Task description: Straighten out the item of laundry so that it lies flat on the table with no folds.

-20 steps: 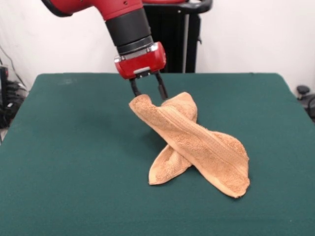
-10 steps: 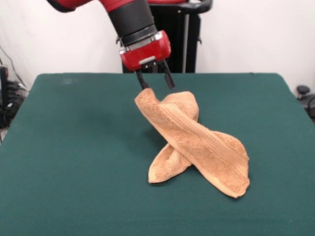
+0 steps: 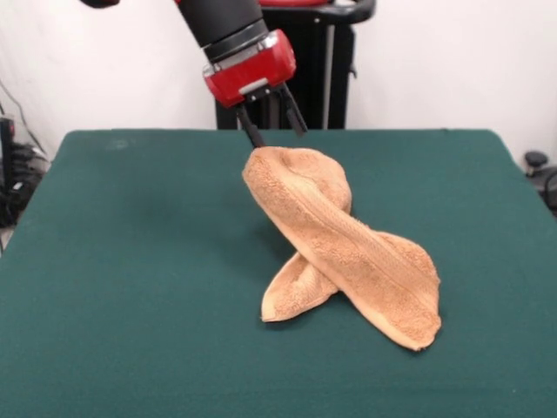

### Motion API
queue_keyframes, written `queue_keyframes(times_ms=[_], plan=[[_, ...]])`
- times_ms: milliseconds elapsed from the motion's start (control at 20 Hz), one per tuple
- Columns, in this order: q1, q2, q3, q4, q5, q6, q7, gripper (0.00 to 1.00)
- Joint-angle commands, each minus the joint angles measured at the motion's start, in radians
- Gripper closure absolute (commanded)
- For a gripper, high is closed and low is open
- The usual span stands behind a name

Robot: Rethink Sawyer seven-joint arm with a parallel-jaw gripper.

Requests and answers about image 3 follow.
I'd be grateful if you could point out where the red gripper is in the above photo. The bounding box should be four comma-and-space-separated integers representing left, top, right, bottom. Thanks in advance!
202, 29, 309, 150

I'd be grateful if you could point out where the orange terry towel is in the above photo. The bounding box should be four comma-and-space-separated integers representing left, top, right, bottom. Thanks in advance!
241, 145, 443, 353

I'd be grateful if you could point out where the dark green table cloth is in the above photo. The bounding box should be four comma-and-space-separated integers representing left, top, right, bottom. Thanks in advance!
0, 128, 557, 418

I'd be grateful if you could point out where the black office chair base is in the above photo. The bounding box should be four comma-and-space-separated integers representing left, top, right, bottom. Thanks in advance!
523, 150, 557, 206

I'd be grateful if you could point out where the black electrical box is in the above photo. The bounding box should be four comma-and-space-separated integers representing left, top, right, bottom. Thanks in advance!
0, 116, 17, 192

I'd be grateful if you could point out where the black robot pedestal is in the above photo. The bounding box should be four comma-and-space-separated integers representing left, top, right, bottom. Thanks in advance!
215, 0, 376, 131

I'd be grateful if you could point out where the black cable bundle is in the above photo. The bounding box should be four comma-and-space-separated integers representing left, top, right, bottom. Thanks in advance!
0, 78, 51, 228

